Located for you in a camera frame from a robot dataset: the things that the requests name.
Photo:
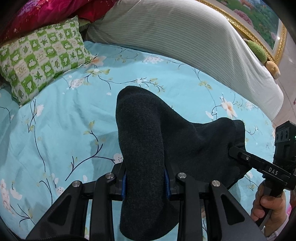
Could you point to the white ribbed pillow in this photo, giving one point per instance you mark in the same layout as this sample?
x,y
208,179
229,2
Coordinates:
x,y
185,39

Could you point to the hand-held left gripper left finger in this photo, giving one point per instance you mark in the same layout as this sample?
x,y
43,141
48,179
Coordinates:
x,y
101,197

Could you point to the blue floral bed sheet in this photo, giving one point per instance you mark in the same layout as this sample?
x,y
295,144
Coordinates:
x,y
60,120

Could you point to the yellow plush toy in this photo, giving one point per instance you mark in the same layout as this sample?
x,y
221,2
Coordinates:
x,y
272,69

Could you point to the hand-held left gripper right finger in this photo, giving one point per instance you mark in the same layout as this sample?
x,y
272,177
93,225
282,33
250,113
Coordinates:
x,y
185,192

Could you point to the black pants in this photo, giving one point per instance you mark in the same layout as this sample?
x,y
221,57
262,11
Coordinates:
x,y
143,143

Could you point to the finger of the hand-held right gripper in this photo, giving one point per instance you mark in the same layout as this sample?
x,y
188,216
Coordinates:
x,y
242,156

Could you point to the gold framed floral painting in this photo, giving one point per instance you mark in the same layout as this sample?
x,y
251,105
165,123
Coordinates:
x,y
254,18

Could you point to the green checkered pillow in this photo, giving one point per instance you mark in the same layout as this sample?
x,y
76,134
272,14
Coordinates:
x,y
41,58

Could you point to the person's right hand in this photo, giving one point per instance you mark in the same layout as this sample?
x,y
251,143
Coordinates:
x,y
274,208

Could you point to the pink cloth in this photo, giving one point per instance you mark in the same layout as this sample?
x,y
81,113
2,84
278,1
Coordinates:
x,y
289,204

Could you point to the green plush toy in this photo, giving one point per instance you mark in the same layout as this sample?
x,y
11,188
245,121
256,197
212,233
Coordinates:
x,y
256,49

